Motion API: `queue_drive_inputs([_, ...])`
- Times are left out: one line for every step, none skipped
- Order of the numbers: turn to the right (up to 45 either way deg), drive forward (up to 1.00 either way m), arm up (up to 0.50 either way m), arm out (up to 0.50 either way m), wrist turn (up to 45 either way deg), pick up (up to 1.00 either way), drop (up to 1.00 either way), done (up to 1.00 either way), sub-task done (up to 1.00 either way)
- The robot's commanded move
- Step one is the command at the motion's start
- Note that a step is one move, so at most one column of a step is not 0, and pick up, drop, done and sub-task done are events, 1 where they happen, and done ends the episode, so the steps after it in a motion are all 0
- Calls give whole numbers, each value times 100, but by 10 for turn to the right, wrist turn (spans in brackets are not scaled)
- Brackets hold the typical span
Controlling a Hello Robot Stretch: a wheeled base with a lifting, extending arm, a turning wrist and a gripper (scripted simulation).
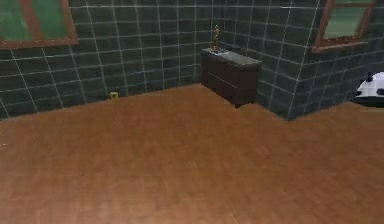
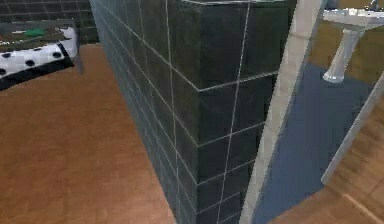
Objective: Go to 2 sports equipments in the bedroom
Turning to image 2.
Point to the white black-dotted bed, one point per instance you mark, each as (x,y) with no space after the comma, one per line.
(31,57)

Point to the green object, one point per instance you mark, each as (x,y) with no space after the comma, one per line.
(35,32)

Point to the white pedestal sink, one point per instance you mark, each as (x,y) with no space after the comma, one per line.
(346,40)

